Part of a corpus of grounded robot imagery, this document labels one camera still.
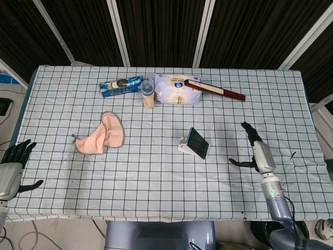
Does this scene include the white floor cable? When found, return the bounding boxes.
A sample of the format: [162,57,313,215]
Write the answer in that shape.
[15,220,65,250]

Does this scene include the black smartphone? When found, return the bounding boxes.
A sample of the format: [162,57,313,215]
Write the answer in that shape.
[186,127,211,160]

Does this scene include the grey and white shoe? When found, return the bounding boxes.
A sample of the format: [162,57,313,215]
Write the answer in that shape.
[314,219,333,241]

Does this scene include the white partition frame post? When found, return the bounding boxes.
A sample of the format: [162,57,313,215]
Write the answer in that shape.
[192,0,216,67]
[33,0,76,66]
[106,0,131,67]
[277,11,333,70]

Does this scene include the black and silver right hand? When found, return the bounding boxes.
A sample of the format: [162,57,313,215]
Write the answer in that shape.
[228,121,276,174]

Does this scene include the black and silver left hand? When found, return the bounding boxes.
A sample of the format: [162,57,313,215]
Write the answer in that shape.
[0,139,44,201]

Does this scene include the long dark red box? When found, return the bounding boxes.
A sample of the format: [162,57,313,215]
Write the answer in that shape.
[184,79,247,103]

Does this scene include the pink cloth with grey trim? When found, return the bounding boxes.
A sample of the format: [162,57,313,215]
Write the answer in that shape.
[71,111,126,156]

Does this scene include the blue cookie box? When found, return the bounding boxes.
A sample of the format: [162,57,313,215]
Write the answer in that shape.
[100,74,145,98]

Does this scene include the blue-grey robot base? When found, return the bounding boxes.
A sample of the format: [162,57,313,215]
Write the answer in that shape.
[105,220,216,250]

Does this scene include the blue checkered tablecloth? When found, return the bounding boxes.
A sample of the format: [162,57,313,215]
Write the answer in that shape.
[5,65,329,223]

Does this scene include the purple snack bag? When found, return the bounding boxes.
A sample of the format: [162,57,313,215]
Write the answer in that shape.
[148,73,203,105]

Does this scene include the black device with screen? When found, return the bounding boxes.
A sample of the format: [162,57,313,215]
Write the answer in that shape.
[0,97,12,117]

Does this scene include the white plastic phone stand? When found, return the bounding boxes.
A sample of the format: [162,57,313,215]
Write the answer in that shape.
[177,136,194,155]

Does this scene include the black bag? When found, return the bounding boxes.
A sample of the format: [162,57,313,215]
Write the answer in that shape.
[250,220,310,247]

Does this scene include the small beige bottle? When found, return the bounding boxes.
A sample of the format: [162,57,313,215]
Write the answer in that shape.
[140,80,156,109]

